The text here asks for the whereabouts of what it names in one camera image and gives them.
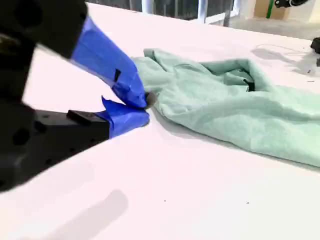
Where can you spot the cardboard box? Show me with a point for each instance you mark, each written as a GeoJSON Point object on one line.
{"type": "Point", "coordinates": [260, 8]}

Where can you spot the grey metal post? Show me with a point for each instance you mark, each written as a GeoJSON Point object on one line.
{"type": "Point", "coordinates": [226, 12]}

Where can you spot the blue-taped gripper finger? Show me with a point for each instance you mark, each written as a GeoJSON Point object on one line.
{"type": "Point", "coordinates": [75, 130]}
{"type": "Point", "coordinates": [105, 60]}

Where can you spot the green tape strip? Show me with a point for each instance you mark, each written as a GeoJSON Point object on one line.
{"type": "Point", "coordinates": [270, 8]}

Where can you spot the pale green T-shirt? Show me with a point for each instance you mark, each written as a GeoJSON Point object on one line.
{"type": "Point", "coordinates": [212, 112]}

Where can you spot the white window frame post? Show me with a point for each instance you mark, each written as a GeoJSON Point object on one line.
{"type": "Point", "coordinates": [202, 11]}
{"type": "Point", "coordinates": [147, 5]}

